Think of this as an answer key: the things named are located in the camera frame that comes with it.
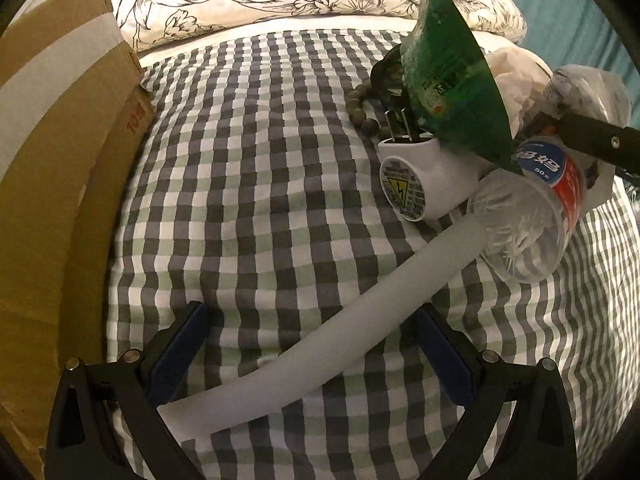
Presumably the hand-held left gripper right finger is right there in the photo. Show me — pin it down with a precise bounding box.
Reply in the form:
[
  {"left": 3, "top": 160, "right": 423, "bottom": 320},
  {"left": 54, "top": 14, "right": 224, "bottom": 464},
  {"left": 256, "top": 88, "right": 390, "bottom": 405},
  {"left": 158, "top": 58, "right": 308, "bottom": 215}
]
[{"left": 417, "top": 302, "right": 581, "bottom": 480}]

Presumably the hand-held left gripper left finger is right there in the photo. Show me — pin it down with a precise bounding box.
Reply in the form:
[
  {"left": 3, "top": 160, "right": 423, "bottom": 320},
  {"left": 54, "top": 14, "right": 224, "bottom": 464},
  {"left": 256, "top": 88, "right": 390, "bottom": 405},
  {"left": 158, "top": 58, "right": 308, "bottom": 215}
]
[{"left": 44, "top": 301, "right": 221, "bottom": 480}]

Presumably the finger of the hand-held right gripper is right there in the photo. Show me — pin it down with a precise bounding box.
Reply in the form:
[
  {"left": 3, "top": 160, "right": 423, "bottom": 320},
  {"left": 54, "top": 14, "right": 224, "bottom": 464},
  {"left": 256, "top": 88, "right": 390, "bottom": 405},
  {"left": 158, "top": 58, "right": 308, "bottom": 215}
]
[{"left": 532, "top": 110, "right": 640, "bottom": 181}]

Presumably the clear printed plastic bag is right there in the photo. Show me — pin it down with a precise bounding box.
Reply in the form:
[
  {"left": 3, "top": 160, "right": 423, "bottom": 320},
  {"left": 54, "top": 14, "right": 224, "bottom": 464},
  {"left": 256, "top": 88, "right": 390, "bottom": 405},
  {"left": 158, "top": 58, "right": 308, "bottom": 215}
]
[{"left": 545, "top": 65, "right": 633, "bottom": 206}]

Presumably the white tissue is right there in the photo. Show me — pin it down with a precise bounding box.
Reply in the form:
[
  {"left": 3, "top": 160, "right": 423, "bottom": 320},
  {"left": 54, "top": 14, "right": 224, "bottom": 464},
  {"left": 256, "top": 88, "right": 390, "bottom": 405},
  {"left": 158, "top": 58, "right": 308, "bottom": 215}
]
[{"left": 487, "top": 47, "right": 551, "bottom": 136}]

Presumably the clear red-label swab container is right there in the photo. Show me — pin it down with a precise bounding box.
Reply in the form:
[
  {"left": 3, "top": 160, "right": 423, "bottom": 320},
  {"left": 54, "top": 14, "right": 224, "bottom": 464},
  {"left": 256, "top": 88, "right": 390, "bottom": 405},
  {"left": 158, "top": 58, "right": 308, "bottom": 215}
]
[{"left": 467, "top": 132, "right": 588, "bottom": 283}]

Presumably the large white tape roll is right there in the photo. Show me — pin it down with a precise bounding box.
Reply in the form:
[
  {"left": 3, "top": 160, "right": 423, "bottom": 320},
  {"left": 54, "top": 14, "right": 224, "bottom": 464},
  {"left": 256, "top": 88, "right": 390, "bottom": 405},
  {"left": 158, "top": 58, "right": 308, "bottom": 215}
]
[{"left": 157, "top": 210, "right": 488, "bottom": 433}]

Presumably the green snack packet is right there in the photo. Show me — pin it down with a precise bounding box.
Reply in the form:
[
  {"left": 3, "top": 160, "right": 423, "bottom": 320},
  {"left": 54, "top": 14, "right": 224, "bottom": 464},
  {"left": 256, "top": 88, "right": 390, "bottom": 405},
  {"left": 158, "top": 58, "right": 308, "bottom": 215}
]
[{"left": 402, "top": 0, "right": 523, "bottom": 177}]

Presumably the small black device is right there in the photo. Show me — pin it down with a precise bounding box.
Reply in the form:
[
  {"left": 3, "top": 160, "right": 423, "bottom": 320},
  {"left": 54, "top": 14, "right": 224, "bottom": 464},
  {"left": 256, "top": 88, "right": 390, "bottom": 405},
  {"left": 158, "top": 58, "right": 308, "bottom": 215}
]
[{"left": 372, "top": 42, "right": 416, "bottom": 111}]

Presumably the brown cardboard box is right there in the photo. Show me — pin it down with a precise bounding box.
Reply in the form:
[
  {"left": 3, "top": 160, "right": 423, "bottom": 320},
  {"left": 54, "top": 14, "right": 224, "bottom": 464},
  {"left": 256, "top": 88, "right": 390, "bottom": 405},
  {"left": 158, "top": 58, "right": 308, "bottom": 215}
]
[{"left": 0, "top": 0, "right": 158, "bottom": 461}]

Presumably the dark bead bracelet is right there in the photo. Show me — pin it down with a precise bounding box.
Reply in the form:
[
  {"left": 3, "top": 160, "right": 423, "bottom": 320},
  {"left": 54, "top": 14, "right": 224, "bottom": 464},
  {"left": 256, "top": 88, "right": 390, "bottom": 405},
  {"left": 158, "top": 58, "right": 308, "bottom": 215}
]
[{"left": 346, "top": 85, "right": 387, "bottom": 134}]

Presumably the teal curtain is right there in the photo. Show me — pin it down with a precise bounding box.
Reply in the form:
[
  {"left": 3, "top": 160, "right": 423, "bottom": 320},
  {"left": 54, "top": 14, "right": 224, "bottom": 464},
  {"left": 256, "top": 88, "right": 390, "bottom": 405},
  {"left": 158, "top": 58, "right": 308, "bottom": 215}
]
[{"left": 487, "top": 0, "right": 631, "bottom": 126}]

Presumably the cream bed mattress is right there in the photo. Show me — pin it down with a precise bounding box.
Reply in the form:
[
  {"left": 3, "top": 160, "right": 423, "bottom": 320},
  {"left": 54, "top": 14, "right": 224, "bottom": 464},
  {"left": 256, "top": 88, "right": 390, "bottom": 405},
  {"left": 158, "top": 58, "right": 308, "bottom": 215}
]
[{"left": 472, "top": 29, "right": 553, "bottom": 63}]

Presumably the grey checkered blanket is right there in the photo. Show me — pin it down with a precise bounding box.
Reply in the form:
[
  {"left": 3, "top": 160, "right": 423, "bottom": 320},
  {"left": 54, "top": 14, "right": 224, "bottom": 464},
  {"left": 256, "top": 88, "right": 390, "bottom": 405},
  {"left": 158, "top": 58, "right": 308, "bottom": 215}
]
[{"left": 105, "top": 27, "right": 640, "bottom": 480}]

